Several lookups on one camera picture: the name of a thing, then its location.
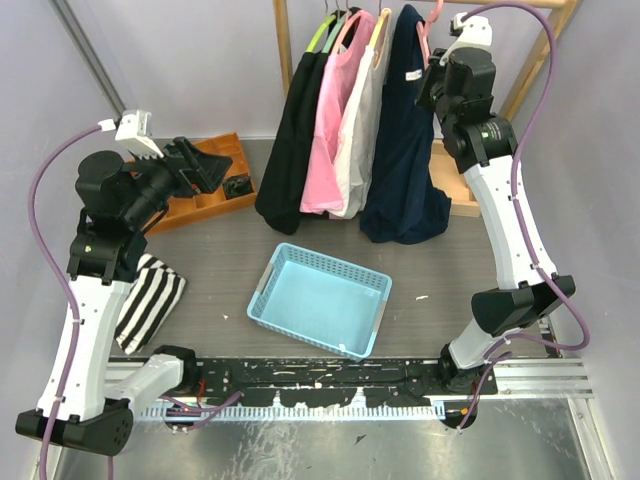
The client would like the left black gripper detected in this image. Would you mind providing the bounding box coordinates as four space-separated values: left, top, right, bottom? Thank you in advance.
125 135 234 227

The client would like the pink plastic hanger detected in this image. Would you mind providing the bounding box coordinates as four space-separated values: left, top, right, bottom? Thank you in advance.
416 0 444 67

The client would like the yellow hanger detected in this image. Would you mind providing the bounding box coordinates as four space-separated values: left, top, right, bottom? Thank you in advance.
368 8 392 67

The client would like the white t shirt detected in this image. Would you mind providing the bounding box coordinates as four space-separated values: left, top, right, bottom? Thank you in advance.
329 16 392 219

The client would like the salmon pink metal hanger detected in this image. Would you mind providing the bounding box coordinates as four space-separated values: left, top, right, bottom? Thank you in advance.
331 10 370 54

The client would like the navy blue t shirt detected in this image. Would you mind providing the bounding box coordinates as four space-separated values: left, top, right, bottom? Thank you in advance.
360 4 451 245

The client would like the pink t shirt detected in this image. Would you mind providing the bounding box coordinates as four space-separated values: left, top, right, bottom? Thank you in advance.
299 12 376 214

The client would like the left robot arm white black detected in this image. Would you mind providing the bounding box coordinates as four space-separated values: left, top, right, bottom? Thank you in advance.
15 137 233 457

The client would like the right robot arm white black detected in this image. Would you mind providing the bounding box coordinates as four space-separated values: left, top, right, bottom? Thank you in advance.
416 47 576 394

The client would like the black t shirt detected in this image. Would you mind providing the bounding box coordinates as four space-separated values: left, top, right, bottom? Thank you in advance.
256 30 353 235

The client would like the mint green hanger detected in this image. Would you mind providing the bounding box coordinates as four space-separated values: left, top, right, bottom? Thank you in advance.
321 0 350 54

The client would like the lime green hanger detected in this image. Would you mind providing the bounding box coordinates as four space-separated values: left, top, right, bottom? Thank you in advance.
305 1 340 53

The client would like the black rolled sock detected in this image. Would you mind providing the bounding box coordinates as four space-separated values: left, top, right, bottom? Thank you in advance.
223 174 254 200

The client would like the orange wooden divider tray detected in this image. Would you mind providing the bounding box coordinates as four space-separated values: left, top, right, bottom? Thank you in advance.
148 132 257 235

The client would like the wooden clothes rack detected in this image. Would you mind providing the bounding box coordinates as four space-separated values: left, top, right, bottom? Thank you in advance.
271 0 581 217

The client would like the black white striped cloth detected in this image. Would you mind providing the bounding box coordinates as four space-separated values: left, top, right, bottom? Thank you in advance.
114 253 187 355

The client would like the light blue plastic basket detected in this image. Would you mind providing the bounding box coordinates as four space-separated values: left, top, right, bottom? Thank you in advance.
247 243 392 361

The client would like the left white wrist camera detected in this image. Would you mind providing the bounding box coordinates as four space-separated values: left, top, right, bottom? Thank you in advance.
97 109 164 159

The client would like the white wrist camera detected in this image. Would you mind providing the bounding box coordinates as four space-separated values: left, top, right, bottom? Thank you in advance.
97 109 164 159
429 13 493 66

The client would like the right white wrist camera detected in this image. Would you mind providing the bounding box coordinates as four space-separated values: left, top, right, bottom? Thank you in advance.
429 13 493 66

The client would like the black mounting base plate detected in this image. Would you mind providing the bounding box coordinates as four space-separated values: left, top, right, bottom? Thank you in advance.
167 358 481 408

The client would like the aluminium rail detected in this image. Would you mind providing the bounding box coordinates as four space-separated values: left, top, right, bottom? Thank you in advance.
104 358 593 425

